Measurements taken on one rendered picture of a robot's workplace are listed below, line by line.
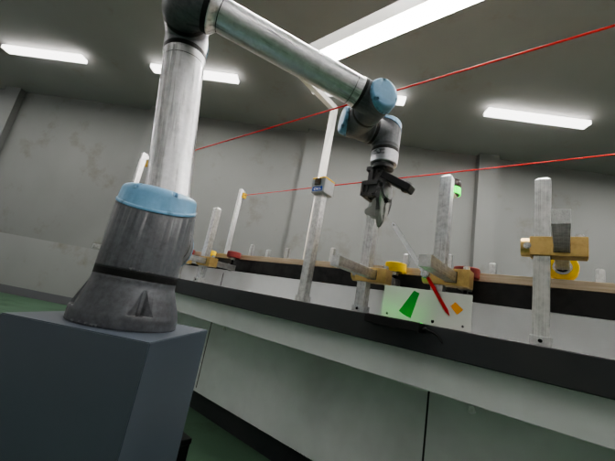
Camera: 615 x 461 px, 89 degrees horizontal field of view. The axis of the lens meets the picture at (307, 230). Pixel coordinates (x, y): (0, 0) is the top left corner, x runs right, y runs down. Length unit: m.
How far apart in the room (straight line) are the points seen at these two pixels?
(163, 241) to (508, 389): 0.88
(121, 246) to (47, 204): 6.12
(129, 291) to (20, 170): 6.74
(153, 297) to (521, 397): 0.87
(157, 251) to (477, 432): 1.05
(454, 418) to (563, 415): 0.36
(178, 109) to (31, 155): 6.46
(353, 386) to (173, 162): 1.03
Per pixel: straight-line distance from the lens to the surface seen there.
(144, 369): 0.57
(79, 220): 6.31
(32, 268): 6.60
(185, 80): 0.99
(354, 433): 1.41
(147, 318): 0.63
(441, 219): 1.07
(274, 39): 0.94
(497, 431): 1.23
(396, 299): 1.05
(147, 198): 0.66
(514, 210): 5.82
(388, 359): 1.09
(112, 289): 0.64
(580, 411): 1.00
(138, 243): 0.64
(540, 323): 0.98
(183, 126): 0.93
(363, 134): 1.09
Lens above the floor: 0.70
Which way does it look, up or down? 13 degrees up
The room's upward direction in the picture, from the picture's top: 11 degrees clockwise
